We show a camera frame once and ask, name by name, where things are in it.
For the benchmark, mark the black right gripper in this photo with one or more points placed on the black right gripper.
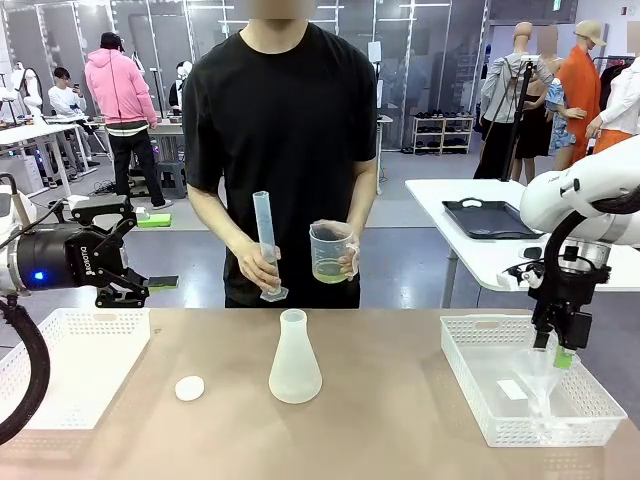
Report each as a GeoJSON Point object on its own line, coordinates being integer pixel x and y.
{"type": "Point", "coordinates": [570, 295]}

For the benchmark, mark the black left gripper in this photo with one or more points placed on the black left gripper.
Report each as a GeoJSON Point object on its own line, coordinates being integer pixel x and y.
{"type": "Point", "coordinates": [55, 255]}

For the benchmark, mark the clear plastic funnel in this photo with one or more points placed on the clear plastic funnel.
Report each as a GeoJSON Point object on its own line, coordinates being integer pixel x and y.
{"type": "Point", "coordinates": [537, 370]}

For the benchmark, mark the white perforated plastic basket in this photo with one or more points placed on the white perforated plastic basket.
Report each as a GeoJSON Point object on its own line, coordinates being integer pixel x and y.
{"type": "Point", "coordinates": [90, 360]}
{"type": "Point", "coordinates": [465, 350]}

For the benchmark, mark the clear plastic graduated cylinder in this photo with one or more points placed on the clear plastic graduated cylinder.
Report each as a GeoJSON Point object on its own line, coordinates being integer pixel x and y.
{"type": "Point", "coordinates": [264, 225]}

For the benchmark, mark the white round flask stopper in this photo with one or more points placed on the white round flask stopper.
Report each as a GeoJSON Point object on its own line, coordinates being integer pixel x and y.
{"type": "Point", "coordinates": [189, 388]}

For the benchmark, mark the clear plastic measuring beaker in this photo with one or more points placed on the clear plastic measuring beaker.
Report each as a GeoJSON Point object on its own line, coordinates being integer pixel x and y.
{"type": "Point", "coordinates": [327, 250]}

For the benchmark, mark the translucent plastic conical flask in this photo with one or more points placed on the translucent plastic conical flask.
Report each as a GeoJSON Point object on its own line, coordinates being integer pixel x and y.
{"type": "Point", "coordinates": [295, 375]}

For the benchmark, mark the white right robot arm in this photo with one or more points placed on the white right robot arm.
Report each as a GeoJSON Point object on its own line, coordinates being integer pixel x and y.
{"type": "Point", "coordinates": [565, 195]}

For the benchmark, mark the person's right forearm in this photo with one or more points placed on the person's right forearm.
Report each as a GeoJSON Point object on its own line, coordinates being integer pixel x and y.
{"type": "Point", "coordinates": [215, 220]}

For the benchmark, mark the person's left forearm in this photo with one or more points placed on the person's left forearm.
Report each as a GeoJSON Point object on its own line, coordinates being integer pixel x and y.
{"type": "Point", "coordinates": [361, 200]}

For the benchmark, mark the person's right hand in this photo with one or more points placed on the person's right hand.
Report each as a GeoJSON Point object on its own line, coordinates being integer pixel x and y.
{"type": "Point", "coordinates": [252, 265]}

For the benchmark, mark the person's left hand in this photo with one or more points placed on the person's left hand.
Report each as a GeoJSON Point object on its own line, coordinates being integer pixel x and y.
{"type": "Point", "coordinates": [351, 262]}

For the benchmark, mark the bright green sponge block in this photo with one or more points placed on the bright green sponge block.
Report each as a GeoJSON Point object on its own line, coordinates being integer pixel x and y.
{"type": "Point", "coordinates": [155, 220]}

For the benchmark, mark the white paper label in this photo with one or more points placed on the white paper label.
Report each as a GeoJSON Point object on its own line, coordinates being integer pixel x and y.
{"type": "Point", "coordinates": [512, 390]}

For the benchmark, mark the black and green sponge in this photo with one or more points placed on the black and green sponge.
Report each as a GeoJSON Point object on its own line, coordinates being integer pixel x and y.
{"type": "Point", "coordinates": [164, 282]}

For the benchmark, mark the grey plastic step stool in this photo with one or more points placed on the grey plastic step stool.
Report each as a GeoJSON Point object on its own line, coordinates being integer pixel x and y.
{"type": "Point", "coordinates": [171, 175]}

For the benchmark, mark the black plastic tray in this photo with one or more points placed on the black plastic tray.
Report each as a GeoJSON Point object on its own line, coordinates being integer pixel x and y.
{"type": "Point", "coordinates": [485, 220]}

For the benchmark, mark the white background desk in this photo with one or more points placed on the white background desk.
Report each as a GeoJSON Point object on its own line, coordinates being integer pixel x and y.
{"type": "Point", "coordinates": [30, 132]}

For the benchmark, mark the person in white sweatshirt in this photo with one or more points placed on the person in white sweatshirt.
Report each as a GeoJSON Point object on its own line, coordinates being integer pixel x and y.
{"type": "Point", "coordinates": [65, 102]}

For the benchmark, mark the person in pink hoodie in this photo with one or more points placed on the person in pink hoodie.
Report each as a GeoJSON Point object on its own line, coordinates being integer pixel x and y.
{"type": "Point", "coordinates": [120, 85]}

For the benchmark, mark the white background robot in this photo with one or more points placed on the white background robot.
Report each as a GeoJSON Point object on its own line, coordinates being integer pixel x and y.
{"type": "Point", "coordinates": [30, 87]}

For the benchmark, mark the person in black t-shirt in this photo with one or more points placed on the person in black t-shirt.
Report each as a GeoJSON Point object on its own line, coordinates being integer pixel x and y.
{"type": "Point", "coordinates": [280, 125]}

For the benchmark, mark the mannequin in black dress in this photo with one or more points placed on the mannequin in black dress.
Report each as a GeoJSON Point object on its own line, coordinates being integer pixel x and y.
{"type": "Point", "coordinates": [532, 130]}

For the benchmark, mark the mannequin in blue floral dress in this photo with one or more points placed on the mannequin in blue floral dress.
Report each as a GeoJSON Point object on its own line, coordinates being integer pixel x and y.
{"type": "Point", "coordinates": [560, 120]}

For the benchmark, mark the wooden shoe rack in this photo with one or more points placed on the wooden shoe rack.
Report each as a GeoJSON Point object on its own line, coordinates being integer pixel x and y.
{"type": "Point", "coordinates": [442, 135]}

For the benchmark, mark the mannequin in orange suit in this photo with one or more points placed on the mannequin in orange suit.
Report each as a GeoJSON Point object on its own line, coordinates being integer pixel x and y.
{"type": "Point", "coordinates": [580, 95]}

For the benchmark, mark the mannequin in white jacket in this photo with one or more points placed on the mannequin in white jacket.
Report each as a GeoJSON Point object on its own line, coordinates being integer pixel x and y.
{"type": "Point", "coordinates": [622, 95]}

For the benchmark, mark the mannequin in grey jacket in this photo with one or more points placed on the mannequin in grey jacket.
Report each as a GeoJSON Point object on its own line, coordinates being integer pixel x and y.
{"type": "Point", "coordinates": [505, 85]}

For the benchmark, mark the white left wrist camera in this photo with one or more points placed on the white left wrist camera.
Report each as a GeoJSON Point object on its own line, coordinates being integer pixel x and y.
{"type": "Point", "coordinates": [77, 200]}

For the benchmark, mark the black camera tripod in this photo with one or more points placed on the black camera tripod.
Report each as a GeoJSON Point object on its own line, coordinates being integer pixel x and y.
{"type": "Point", "coordinates": [517, 115]}

